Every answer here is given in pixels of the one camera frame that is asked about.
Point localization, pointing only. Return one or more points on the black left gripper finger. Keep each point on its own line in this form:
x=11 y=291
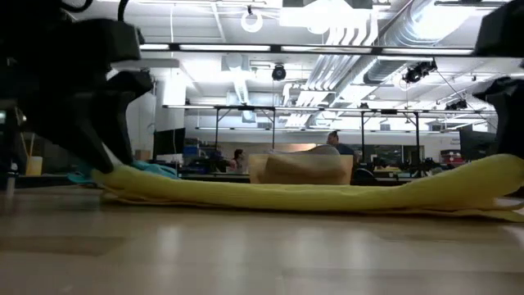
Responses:
x=118 y=123
x=78 y=131

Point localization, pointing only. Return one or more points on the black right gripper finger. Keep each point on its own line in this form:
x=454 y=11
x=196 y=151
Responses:
x=511 y=131

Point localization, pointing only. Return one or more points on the teal microfiber towel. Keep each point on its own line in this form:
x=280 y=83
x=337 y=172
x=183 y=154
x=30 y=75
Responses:
x=157 y=169

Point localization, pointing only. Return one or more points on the yellow microfiber towel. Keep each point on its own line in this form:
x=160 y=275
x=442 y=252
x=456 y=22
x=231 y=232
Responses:
x=286 y=196

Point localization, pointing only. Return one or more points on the black computer monitor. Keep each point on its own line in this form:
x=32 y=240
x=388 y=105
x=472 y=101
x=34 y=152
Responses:
x=168 y=143
x=477 y=145

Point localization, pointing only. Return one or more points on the cardboard box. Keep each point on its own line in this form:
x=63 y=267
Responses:
x=144 y=155

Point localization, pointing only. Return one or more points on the yellow plastic cup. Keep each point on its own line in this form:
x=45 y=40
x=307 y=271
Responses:
x=34 y=166

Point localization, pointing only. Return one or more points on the grey metal cylinder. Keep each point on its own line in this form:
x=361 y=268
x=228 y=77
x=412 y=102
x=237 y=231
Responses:
x=12 y=180

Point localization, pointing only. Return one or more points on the person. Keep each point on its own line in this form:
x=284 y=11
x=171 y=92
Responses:
x=237 y=160
x=336 y=141

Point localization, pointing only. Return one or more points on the black metal workstation stand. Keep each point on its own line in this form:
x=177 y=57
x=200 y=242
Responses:
x=362 y=135
x=245 y=107

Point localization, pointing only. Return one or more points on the overhead light bar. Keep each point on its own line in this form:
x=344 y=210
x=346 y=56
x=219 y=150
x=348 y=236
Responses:
x=225 y=47

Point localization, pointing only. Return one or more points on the black rig camera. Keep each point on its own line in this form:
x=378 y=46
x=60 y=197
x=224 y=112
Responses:
x=456 y=105
x=417 y=71

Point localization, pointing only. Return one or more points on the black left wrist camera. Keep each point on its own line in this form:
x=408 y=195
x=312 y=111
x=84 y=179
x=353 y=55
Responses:
x=106 y=41

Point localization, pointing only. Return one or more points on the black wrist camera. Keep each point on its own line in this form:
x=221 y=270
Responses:
x=503 y=28
x=106 y=41

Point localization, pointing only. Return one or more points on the black aluminium frame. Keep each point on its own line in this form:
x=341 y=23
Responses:
x=41 y=181

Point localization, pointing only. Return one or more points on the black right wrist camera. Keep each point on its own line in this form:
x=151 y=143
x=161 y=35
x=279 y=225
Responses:
x=503 y=28

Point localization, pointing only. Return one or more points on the black round ceiling camera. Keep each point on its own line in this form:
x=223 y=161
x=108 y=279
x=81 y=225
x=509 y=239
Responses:
x=279 y=72

